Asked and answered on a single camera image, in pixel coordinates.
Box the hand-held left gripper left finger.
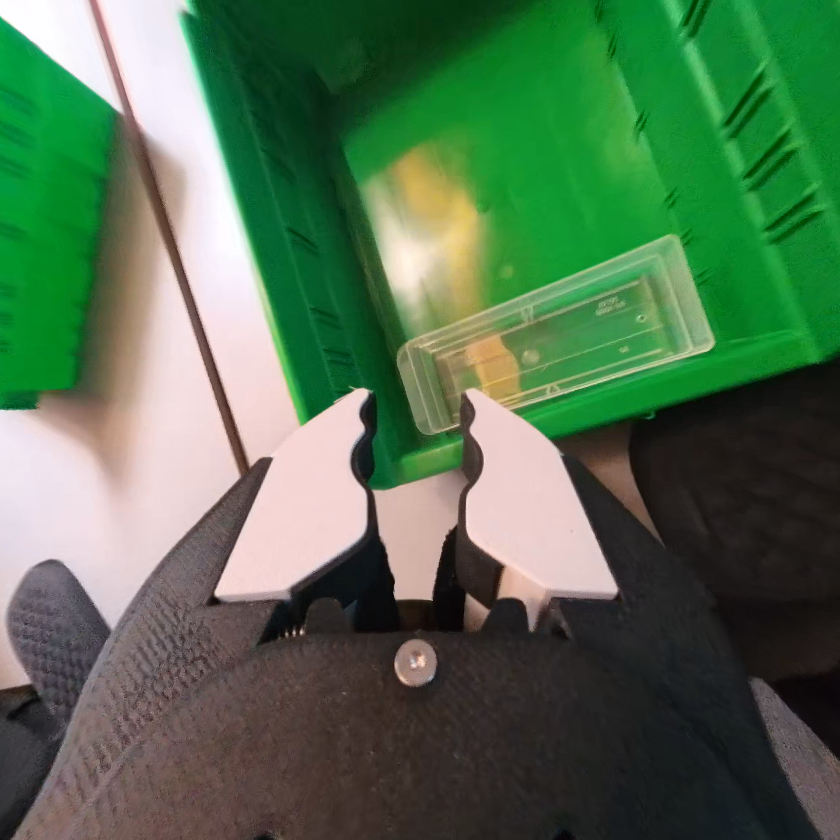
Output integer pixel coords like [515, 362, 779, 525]
[214, 387, 401, 632]

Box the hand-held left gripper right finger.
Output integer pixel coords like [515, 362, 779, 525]
[451, 389, 622, 632]

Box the clear plastic drawer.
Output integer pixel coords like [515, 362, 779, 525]
[397, 234, 716, 435]

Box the green plastic bin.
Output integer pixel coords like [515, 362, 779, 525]
[180, 0, 840, 490]
[0, 16, 122, 412]

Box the dark cloth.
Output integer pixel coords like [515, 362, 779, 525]
[626, 357, 840, 697]

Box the black mesh chair part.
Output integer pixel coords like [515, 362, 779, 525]
[5, 559, 112, 723]

